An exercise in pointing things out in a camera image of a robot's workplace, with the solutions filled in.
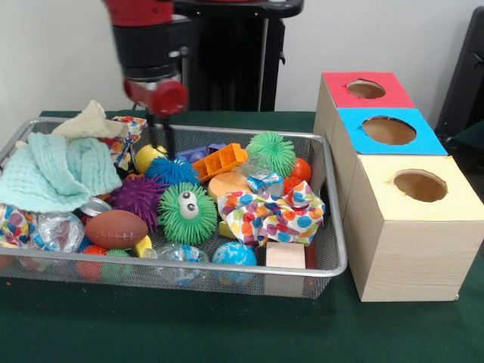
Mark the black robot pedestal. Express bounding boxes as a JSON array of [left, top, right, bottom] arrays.
[[174, 0, 305, 113]]

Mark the red ball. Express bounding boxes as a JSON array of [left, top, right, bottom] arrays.
[[291, 157, 312, 185]]

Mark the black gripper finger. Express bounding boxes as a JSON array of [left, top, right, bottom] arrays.
[[147, 113, 160, 152], [163, 116, 177, 161]]

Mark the clear mesh bin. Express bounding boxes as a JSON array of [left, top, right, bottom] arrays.
[[0, 117, 349, 297]]

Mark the dark blue spiky ball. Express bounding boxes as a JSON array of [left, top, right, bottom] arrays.
[[145, 157, 200, 187]]

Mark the black equipment stand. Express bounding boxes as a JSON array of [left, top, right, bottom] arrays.
[[437, 6, 484, 148]]

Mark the blue globe ball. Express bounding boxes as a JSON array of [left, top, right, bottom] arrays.
[[212, 242, 259, 285]]

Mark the large green fuzzy ball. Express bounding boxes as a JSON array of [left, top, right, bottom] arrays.
[[157, 181, 219, 246]]

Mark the orange plastic block toy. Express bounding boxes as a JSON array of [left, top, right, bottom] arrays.
[[193, 144, 249, 183]]

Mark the wooden box with three holes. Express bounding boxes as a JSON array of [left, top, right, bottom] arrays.
[[314, 73, 484, 303]]

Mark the dark green table cloth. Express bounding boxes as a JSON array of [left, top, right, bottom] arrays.
[[0, 110, 484, 363]]

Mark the cream yellow waffle cloth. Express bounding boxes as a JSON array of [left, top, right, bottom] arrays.
[[51, 100, 130, 141]]

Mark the mint green waffle cloth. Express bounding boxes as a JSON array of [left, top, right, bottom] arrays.
[[0, 132, 124, 214]]

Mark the yellow tennis ball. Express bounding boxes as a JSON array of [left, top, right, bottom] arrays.
[[135, 144, 169, 175]]

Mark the colourful polka dot fabric toy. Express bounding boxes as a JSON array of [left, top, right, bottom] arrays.
[[0, 203, 36, 249]]

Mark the pale wooden cube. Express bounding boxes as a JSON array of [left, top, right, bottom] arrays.
[[266, 242, 306, 269]]

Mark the brown football toy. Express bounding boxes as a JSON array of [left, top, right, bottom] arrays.
[[85, 209, 150, 250]]

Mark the colourful patchwork fabric toy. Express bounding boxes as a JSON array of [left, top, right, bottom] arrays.
[[218, 180, 327, 248]]

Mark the colourful dotted fabric strip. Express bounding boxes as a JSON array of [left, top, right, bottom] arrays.
[[112, 115, 149, 172]]

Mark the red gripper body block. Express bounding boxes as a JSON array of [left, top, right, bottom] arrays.
[[123, 77, 190, 119]]

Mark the green spiky ball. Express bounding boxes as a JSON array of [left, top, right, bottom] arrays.
[[246, 132, 297, 178]]

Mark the purple spiky ball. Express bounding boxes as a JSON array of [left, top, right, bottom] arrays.
[[110, 176, 168, 228]]

